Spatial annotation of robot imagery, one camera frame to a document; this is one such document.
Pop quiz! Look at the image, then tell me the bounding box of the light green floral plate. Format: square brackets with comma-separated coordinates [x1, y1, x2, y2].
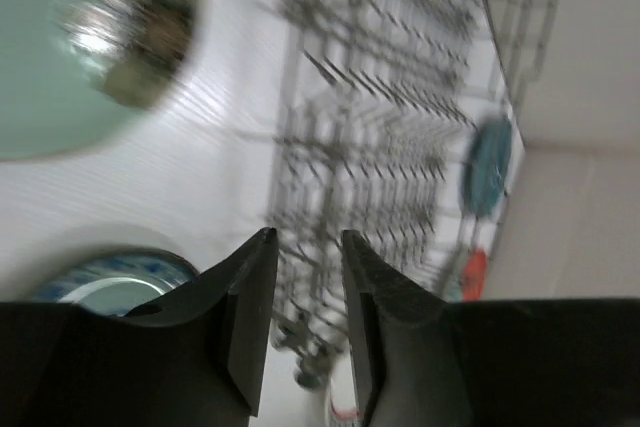
[1, 0, 199, 161]

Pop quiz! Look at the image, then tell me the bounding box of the red teal floral plate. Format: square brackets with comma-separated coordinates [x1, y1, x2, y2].
[461, 250, 488, 301]

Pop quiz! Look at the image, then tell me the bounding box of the grey wire dish rack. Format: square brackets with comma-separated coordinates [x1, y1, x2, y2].
[262, 0, 558, 391]

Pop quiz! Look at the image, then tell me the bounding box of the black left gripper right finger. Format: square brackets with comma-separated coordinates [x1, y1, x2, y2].
[341, 230, 639, 426]

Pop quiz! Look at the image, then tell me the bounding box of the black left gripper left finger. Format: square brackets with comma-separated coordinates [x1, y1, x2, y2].
[1, 228, 278, 426]

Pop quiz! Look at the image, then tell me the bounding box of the blue patterned small plate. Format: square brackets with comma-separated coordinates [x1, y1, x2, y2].
[28, 247, 199, 316]

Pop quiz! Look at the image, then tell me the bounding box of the teal scalloped plate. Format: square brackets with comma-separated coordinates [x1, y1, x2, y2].
[461, 114, 513, 218]

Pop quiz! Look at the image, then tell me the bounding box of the white green rimmed plate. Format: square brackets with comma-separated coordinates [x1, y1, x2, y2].
[324, 354, 360, 427]

